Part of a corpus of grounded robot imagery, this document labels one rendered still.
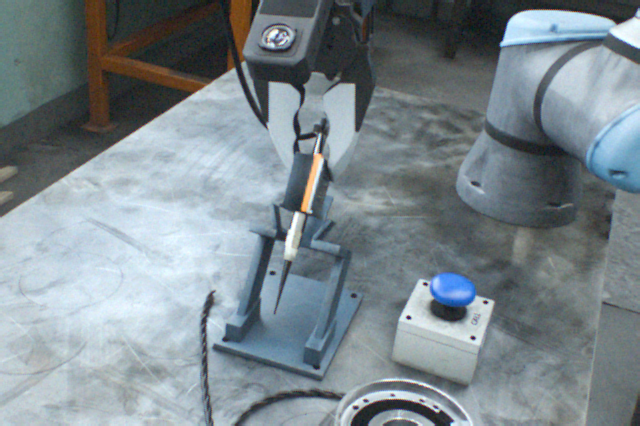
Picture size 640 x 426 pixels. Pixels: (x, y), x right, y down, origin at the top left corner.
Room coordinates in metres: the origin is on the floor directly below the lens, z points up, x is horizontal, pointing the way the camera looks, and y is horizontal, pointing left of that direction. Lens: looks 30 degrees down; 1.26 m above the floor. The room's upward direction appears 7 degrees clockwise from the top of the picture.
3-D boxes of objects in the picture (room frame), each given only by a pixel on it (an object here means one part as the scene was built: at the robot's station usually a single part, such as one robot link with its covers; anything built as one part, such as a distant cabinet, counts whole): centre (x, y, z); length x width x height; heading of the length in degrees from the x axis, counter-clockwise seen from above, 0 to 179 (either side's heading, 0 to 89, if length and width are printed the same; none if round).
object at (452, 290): (0.58, -0.12, 0.85); 0.04 x 0.04 x 0.05
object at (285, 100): (0.63, 0.03, 0.99); 0.06 x 0.03 x 0.09; 170
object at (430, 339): (0.58, -0.12, 0.82); 0.08 x 0.07 x 0.05; 162
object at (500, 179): (0.90, -0.24, 0.85); 0.15 x 0.15 x 0.10
